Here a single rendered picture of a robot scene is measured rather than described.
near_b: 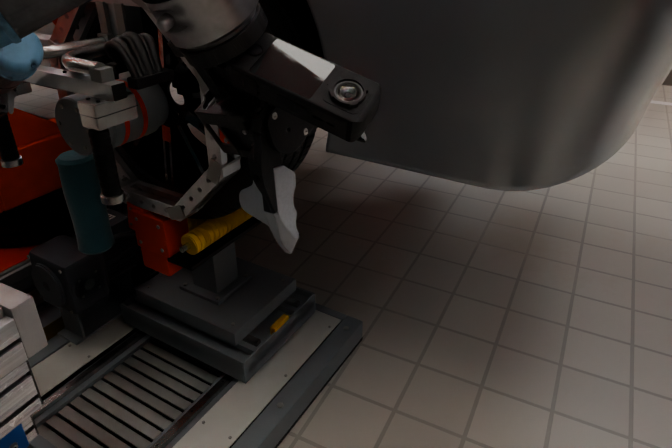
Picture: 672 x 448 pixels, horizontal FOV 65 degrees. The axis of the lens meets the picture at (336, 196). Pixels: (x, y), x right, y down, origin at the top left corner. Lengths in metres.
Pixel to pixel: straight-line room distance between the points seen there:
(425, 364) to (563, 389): 0.41
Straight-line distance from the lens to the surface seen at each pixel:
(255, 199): 0.49
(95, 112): 1.04
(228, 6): 0.40
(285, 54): 0.42
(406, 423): 1.61
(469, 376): 1.76
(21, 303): 0.85
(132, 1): 1.23
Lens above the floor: 1.23
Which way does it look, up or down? 27 degrees down
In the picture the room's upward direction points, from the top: straight up
